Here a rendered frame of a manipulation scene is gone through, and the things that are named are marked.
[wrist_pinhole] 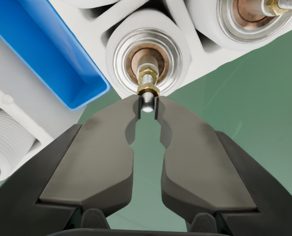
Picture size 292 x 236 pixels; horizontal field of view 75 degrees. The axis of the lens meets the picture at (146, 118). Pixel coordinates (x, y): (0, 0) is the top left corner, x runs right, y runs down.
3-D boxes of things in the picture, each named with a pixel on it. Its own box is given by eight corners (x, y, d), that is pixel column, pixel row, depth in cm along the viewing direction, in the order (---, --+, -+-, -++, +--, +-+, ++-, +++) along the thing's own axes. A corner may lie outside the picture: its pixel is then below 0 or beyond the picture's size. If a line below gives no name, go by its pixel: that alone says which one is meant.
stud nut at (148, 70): (155, 86, 18) (155, 90, 18) (137, 84, 18) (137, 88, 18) (157, 67, 17) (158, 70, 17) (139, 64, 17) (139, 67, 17)
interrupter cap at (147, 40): (115, 94, 23) (114, 96, 22) (111, 25, 19) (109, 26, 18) (177, 96, 23) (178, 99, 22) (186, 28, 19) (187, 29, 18)
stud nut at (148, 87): (156, 105, 15) (157, 111, 15) (135, 103, 15) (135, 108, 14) (160, 83, 14) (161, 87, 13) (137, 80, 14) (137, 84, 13)
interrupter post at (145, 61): (136, 74, 22) (135, 85, 19) (136, 52, 20) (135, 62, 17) (157, 75, 22) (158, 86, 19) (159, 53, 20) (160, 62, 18)
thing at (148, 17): (123, 60, 38) (106, 102, 23) (121, 5, 33) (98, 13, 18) (170, 62, 39) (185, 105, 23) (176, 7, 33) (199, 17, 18)
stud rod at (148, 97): (151, 75, 20) (154, 114, 13) (142, 74, 19) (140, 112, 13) (152, 66, 19) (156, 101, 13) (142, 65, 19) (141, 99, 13)
